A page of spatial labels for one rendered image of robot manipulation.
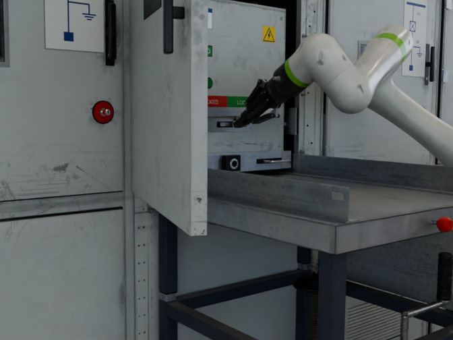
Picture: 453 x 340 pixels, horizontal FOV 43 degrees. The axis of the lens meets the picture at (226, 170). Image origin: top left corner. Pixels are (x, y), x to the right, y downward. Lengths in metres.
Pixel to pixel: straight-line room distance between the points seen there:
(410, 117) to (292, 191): 0.82
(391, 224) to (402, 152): 1.17
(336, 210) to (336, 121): 0.97
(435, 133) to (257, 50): 0.62
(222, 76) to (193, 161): 0.84
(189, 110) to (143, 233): 0.70
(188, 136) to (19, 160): 0.56
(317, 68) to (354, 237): 0.53
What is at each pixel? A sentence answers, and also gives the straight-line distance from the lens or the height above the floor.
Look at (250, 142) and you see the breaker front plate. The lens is 1.87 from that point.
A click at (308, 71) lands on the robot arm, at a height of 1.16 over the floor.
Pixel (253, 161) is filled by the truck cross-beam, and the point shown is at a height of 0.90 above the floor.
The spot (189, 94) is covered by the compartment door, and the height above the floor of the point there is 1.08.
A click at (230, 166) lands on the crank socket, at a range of 1.77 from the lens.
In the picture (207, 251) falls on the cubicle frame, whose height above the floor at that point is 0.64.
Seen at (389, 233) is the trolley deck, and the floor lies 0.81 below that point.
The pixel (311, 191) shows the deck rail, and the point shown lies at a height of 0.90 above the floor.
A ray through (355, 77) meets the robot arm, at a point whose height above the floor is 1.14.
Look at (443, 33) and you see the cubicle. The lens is 2.61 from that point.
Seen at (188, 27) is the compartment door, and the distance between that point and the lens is 1.00.
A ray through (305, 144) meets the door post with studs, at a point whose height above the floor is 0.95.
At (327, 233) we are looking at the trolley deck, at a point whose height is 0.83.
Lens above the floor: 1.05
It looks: 6 degrees down
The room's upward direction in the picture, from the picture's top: straight up
